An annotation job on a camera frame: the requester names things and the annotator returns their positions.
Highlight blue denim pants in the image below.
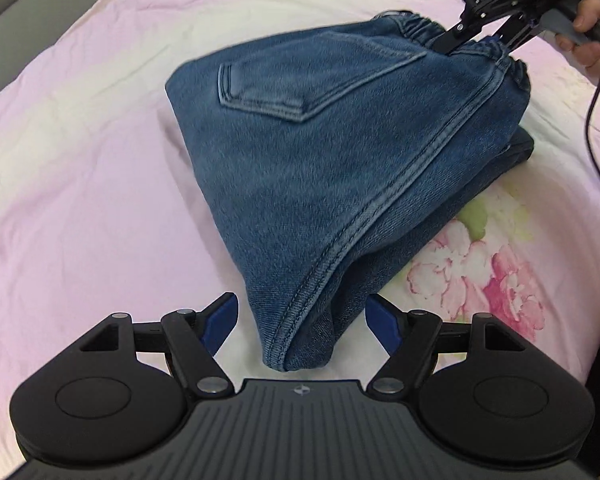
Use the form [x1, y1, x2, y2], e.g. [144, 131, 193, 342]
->
[165, 10, 535, 374]

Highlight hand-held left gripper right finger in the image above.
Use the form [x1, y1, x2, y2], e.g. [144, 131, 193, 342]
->
[365, 293, 528, 399]

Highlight person's right hand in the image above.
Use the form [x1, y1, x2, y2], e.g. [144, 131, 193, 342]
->
[554, 0, 600, 87]

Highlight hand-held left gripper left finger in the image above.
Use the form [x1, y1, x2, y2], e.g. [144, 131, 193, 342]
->
[77, 291, 240, 399]

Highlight pink floral blanket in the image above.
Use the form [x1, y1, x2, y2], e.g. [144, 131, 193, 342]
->
[0, 0, 600, 466]

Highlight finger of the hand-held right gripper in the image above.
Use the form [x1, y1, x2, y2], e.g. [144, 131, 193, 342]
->
[487, 12, 542, 55]
[431, 9, 518, 56]

